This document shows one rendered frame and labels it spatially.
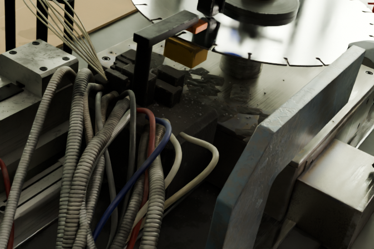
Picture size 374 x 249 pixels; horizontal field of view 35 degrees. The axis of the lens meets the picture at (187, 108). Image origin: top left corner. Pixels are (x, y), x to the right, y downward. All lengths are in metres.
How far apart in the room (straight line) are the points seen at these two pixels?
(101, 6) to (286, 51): 0.59
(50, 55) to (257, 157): 0.36
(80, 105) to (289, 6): 0.32
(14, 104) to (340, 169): 0.39
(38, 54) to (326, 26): 0.35
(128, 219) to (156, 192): 0.04
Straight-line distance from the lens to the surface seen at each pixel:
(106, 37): 1.09
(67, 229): 0.52
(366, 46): 0.71
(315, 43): 0.72
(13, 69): 0.72
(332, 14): 0.81
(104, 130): 0.56
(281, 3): 0.78
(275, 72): 0.85
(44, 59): 0.72
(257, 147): 0.45
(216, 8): 0.72
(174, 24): 0.62
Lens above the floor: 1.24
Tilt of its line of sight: 33 degrees down
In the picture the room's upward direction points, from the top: 10 degrees clockwise
